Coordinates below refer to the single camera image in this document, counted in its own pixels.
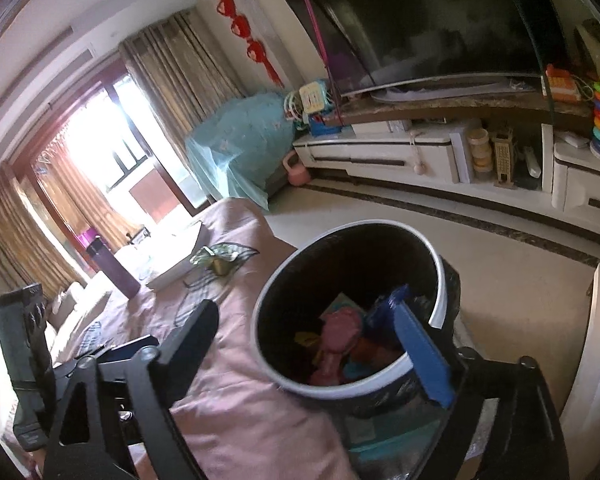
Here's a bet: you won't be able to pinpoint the green snack bag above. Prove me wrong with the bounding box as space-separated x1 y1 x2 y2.
189 244 241 277

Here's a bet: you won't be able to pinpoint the red knot wall decoration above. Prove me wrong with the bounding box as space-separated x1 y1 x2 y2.
205 0 283 86

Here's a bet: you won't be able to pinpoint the colourful activity toy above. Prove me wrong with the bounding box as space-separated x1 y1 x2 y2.
282 79 343 137

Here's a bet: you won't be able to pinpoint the stacked yellow jars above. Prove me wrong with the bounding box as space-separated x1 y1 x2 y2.
467 129 491 173

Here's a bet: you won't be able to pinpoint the pink hanging pendant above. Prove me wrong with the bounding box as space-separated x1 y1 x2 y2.
409 130 426 176

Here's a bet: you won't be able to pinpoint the teal furniture cover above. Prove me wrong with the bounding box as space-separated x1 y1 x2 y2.
186 91 296 211

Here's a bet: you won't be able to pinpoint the white-rimmed bin with black bag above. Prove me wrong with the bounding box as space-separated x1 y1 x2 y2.
250 220 486 480

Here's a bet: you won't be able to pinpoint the yellow wrapper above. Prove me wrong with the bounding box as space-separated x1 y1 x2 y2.
294 330 326 348

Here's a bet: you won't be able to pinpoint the plaid cloth bag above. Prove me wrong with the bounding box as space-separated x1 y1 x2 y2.
172 242 261 321

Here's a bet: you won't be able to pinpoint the white television cabinet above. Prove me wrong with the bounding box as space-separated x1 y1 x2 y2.
292 95 600 246

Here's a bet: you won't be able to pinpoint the pink kettlebell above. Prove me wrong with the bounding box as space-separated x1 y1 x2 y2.
282 152 312 187

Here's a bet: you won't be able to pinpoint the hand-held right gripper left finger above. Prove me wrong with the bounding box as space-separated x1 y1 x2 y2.
42 299 220 480

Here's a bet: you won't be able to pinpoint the thick illustrated book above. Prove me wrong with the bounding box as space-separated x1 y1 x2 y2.
145 220 206 291

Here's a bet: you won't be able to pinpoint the purple thermos bottle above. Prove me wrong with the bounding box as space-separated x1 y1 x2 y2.
85 235 142 298

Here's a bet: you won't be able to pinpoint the orange toy telephone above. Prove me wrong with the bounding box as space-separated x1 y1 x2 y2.
545 64 583 103

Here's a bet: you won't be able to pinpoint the light sofa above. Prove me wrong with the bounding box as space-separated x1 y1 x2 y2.
47 275 116 356

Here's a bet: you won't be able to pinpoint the red-brown balcony panel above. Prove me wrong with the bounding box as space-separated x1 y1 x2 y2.
129 170 177 223

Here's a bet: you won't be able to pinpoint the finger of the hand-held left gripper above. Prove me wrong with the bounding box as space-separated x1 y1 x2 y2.
75 343 115 361
102 336 159 363

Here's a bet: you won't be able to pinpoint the black television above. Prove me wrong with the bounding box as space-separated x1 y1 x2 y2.
285 0 571 98

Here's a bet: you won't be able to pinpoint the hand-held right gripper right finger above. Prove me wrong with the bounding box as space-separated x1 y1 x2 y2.
394 305 571 480

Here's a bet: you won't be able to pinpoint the sheer balcony curtain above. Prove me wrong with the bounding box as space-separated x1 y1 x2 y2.
35 125 126 251

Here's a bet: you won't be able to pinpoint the white remote control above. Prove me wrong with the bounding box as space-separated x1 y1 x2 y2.
522 146 543 178

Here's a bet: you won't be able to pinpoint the beige patterned curtain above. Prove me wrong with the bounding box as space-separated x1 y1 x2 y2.
0 165 88 296
119 10 246 126

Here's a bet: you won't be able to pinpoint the wooden lattice box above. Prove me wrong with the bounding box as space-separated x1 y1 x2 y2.
492 127 517 190

